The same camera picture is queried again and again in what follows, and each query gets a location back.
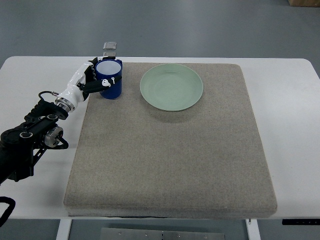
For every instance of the light green plate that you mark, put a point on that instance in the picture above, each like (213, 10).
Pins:
(171, 87)

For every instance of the lower metal floor socket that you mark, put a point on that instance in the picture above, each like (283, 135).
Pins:
(109, 54)

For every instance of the blue mug white inside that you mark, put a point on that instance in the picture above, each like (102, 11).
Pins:
(109, 72)

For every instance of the white right table leg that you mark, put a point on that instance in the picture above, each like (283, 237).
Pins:
(253, 231)

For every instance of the upper metal floor socket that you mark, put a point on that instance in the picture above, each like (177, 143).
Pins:
(109, 45)

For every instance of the white left table leg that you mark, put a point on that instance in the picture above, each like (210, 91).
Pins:
(64, 229)

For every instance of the beige foam mat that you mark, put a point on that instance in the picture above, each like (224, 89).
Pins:
(205, 162)

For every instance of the black desk control panel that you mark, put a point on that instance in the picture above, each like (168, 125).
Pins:
(301, 222)

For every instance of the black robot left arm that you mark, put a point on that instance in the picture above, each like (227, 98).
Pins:
(21, 147)

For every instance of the cardboard box corner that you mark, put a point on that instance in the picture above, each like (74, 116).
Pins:
(304, 3)

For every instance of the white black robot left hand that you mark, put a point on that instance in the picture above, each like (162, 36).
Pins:
(83, 83)

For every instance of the white table leg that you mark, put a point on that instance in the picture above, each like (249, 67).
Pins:
(253, 231)
(64, 229)

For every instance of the metal floor socket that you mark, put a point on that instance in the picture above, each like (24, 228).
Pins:
(109, 45)
(109, 54)

